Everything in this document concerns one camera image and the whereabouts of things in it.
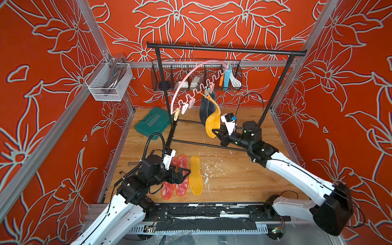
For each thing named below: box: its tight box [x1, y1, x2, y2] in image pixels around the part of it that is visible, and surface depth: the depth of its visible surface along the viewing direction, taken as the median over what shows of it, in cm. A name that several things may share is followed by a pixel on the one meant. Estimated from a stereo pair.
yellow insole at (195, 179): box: [188, 155, 204, 196], surface depth 86 cm
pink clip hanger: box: [170, 60, 228, 121], surface depth 72 cm
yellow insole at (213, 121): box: [199, 91, 222, 139], surface depth 71 cm
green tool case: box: [134, 106, 172, 138], surface depth 106 cm
